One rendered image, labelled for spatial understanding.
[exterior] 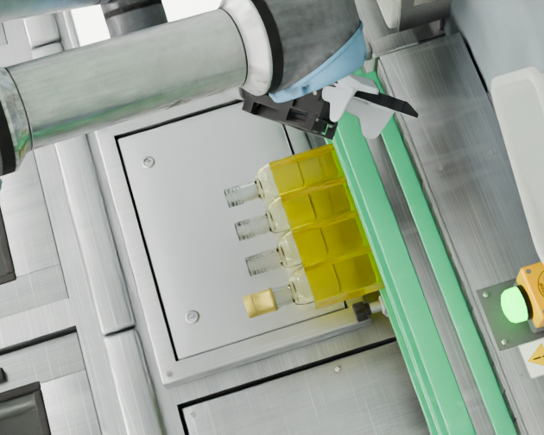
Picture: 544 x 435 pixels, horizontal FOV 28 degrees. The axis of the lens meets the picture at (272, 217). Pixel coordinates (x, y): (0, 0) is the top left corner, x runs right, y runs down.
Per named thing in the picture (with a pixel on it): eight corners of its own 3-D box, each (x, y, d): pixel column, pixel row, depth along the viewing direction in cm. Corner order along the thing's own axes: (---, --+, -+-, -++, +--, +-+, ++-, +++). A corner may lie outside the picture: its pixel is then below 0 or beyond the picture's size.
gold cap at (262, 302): (269, 283, 157) (240, 293, 157) (276, 305, 155) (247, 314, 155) (271, 293, 160) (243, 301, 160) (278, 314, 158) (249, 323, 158)
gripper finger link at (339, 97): (366, 130, 125) (327, 122, 133) (382, 82, 124) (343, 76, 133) (344, 122, 123) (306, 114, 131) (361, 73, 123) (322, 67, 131)
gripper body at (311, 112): (338, 141, 138) (258, 116, 143) (360, 78, 138) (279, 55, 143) (314, 132, 131) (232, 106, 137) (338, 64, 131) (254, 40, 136)
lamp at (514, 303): (516, 290, 138) (494, 298, 138) (521, 280, 134) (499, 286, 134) (530, 323, 136) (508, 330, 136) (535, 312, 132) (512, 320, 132)
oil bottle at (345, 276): (421, 240, 162) (285, 282, 161) (424, 227, 157) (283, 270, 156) (434, 274, 160) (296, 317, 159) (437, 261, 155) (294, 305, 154)
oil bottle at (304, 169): (383, 141, 169) (252, 180, 168) (384, 124, 164) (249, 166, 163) (395, 172, 167) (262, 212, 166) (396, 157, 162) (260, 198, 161)
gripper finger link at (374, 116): (399, 149, 141) (333, 127, 139) (414, 106, 141) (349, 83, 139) (406, 150, 138) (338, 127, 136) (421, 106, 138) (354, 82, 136)
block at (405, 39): (408, 56, 164) (364, 69, 163) (412, 22, 155) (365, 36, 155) (416, 76, 162) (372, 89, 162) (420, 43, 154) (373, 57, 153)
